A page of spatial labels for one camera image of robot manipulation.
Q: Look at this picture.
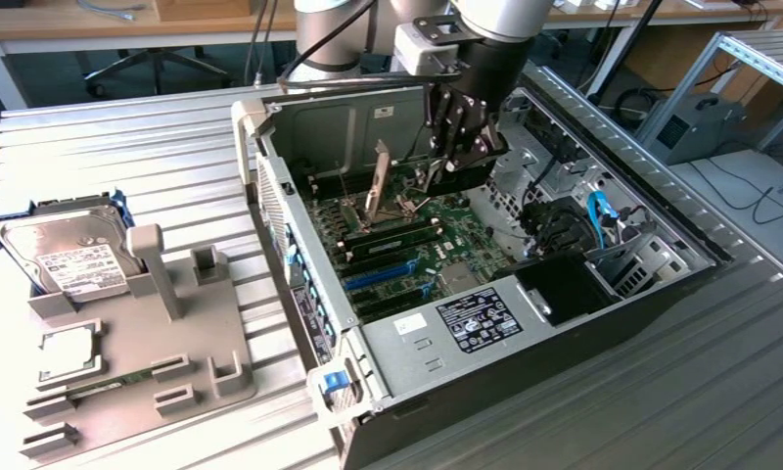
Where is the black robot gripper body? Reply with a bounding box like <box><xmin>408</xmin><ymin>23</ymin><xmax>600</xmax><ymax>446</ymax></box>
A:
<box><xmin>426</xmin><ymin>36</ymin><xmax>535</xmax><ymax>118</ymax></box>

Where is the graphics card with metal bracket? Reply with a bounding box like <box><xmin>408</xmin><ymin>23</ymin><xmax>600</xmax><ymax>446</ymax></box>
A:
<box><xmin>360</xmin><ymin>139</ymin><xmax>500</xmax><ymax>232</ymax></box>

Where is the metal socket cover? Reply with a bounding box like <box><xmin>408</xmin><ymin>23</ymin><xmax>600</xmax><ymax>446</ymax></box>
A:
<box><xmin>394</xmin><ymin>168</ymin><xmax>442</xmax><ymax>205</ymax></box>

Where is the green motherboard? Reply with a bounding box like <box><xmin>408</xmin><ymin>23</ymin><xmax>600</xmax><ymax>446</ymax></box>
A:
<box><xmin>302</xmin><ymin>161</ymin><xmax>530</xmax><ymax>324</ymax></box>

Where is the CPU socket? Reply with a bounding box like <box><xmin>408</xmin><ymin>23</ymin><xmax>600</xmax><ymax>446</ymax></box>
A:
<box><xmin>337</xmin><ymin>195</ymin><xmax>406</xmax><ymax>232</ymax></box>

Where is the black RAM stick with label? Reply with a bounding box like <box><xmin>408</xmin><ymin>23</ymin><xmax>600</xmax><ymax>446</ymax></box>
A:
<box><xmin>341</xmin><ymin>220</ymin><xmax>439</xmax><ymax>259</ymax></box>

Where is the blue expansion slot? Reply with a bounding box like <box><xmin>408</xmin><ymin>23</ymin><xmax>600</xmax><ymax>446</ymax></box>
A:
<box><xmin>343</xmin><ymin>261</ymin><xmax>420</xmax><ymax>291</ymax></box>

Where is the long wooden desk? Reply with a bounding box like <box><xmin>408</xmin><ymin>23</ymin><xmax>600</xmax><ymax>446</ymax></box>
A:
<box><xmin>540</xmin><ymin>0</ymin><xmax>783</xmax><ymax>99</ymax></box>

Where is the grey box unit with vent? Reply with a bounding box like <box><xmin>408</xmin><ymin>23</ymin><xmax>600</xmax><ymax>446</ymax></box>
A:
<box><xmin>651</xmin><ymin>95</ymin><xmax>750</xmax><ymax>165</ymax></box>

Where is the black expansion slot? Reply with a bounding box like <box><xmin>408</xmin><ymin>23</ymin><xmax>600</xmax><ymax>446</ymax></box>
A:
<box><xmin>350</xmin><ymin>286</ymin><xmax>431</xmax><ymax>319</ymax></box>

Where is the blue card retainer bar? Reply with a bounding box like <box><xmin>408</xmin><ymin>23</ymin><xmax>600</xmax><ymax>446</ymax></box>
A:
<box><xmin>285</xmin><ymin>244</ymin><xmax>335</xmax><ymax>347</ymax></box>

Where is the silver power supply unit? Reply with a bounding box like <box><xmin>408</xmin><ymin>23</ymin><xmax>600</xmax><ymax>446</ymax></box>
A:
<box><xmin>360</xmin><ymin>273</ymin><xmax>550</xmax><ymax>400</ymax></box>

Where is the black office chair base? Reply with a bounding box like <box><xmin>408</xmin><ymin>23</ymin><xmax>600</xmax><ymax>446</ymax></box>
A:
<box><xmin>81</xmin><ymin>46</ymin><xmax>233</xmax><ymax>97</ymax></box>

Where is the open grey PC case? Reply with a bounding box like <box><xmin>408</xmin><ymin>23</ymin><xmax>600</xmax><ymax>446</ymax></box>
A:
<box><xmin>230</xmin><ymin>58</ymin><xmax>736</xmax><ymax>470</ymax></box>

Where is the wooden desk with white legs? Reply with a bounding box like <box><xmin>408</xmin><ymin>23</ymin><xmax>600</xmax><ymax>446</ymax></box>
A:
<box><xmin>0</xmin><ymin>0</ymin><xmax>298</xmax><ymax>112</ymax></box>

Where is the hard disk with blue caddy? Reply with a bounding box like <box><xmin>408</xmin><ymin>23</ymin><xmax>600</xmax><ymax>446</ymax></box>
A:
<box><xmin>0</xmin><ymin>188</ymin><xmax>138</xmax><ymax>305</ymax></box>

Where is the grey plastic parts rack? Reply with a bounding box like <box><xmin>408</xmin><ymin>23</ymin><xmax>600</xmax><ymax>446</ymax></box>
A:
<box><xmin>19</xmin><ymin>223</ymin><xmax>255</xmax><ymax>466</ymax></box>

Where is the green RAM stick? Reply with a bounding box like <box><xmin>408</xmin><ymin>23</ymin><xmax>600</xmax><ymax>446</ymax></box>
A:
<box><xmin>63</xmin><ymin>374</ymin><xmax>155</xmax><ymax>398</ymax></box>

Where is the silver CPU chip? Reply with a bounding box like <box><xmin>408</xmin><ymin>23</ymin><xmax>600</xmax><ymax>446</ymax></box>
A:
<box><xmin>37</xmin><ymin>328</ymin><xmax>102</xmax><ymax>383</ymax></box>

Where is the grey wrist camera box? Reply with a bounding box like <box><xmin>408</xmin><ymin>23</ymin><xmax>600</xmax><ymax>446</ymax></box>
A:
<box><xmin>392</xmin><ymin>16</ymin><xmax>464</xmax><ymax>77</ymax></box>

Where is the black camera cable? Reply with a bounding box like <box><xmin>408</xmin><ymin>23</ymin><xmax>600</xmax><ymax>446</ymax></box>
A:
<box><xmin>277</xmin><ymin>0</ymin><xmax>464</xmax><ymax>94</ymax></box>

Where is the black power wire bundle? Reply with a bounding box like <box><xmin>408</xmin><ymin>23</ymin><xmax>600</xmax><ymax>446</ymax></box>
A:
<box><xmin>520</xmin><ymin>203</ymin><xmax>588</xmax><ymax>256</ymax></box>

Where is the blue flat wire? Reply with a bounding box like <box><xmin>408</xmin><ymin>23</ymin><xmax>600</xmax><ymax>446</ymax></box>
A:
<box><xmin>586</xmin><ymin>189</ymin><xmax>614</xmax><ymax>251</ymax></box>

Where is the black coiled cable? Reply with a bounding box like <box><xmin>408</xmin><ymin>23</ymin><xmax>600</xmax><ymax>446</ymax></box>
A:
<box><xmin>616</xmin><ymin>87</ymin><xmax>660</xmax><ymax>123</ymax></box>

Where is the grey hanging cable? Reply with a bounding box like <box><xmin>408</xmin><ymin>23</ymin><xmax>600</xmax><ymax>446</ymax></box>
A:
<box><xmin>245</xmin><ymin>0</ymin><xmax>281</xmax><ymax>88</ymax></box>

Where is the aluminium profile frame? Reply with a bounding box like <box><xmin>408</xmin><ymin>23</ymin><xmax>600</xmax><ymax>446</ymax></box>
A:
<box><xmin>635</xmin><ymin>31</ymin><xmax>783</xmax><ymax>153</ymax></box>

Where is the light blue cable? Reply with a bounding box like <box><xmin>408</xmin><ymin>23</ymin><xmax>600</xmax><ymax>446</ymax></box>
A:
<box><xmin>77</xmin><ymin>0</ymin><xmax>135</xmax><ymax>22</ymax></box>

